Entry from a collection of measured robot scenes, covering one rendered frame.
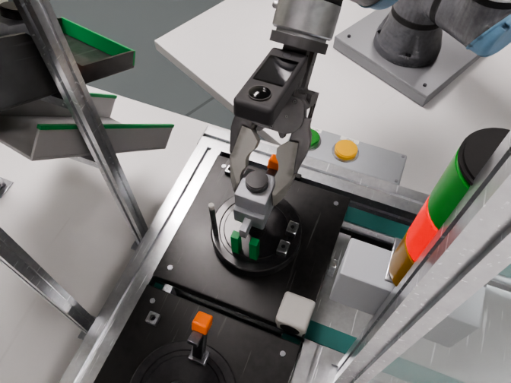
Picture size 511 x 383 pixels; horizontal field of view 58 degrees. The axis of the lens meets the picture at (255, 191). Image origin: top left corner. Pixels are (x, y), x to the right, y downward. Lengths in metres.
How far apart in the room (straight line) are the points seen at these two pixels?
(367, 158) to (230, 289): 0.34
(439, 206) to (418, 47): 0.82
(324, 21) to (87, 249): 0.57
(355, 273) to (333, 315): 0.33
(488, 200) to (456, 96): 0.92
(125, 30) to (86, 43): 1.98
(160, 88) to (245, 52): 1.21
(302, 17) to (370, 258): 0.28
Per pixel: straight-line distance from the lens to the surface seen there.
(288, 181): 0.58
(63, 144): 0.61
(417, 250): 0.34
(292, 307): 0.66
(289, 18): 0.56
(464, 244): 0.26
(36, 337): 0.85
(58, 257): 0.90
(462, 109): 1.11
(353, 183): 0.80
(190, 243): 0.72
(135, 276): 0.73
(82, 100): 0.55
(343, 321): 0.74
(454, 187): 0.28
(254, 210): 0.60
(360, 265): 0.42
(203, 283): 0.69
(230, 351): 0.66
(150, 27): 2.66
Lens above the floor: 1.61
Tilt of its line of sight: 58 degrees down
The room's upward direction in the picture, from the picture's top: straight up
